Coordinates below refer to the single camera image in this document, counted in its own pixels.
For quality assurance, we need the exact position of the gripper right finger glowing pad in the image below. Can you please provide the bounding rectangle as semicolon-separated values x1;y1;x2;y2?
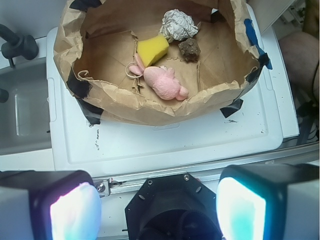
216;163;320;240

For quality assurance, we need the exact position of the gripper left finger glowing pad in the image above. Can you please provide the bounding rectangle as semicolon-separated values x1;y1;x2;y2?
0;170;102;240

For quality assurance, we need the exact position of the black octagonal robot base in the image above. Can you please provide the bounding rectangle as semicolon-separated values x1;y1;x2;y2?
125;173;223;240

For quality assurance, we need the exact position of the brown rock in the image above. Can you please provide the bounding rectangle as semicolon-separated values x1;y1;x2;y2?
178;38;201;62

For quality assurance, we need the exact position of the clear plastic container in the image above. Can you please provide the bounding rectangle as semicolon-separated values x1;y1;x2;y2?
0;58;52;155

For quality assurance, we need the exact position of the white plastic bin lid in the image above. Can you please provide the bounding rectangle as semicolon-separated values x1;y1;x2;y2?
45;2;301;178

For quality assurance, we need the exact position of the pink plush bunny toy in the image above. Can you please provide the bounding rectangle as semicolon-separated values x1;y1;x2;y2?
125;53;189;101

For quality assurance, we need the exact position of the black clamp knob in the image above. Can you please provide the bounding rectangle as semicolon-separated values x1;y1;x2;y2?
0;24;39;68

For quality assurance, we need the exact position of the blue tape strip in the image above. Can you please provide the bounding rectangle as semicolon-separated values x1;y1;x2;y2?
244;18;273;70

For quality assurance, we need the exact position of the brown paper bag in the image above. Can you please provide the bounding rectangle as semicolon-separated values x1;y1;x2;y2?
53;0;265;126

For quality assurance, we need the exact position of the yellow sponge wedge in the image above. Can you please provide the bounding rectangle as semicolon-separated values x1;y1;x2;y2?
136;34;169;68

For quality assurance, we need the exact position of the crumpled white paper ball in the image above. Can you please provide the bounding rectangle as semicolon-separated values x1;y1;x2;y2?
159;9;199;43

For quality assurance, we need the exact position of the aluminium extrusion rail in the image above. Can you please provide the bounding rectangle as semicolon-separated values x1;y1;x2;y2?
93;142;320;198

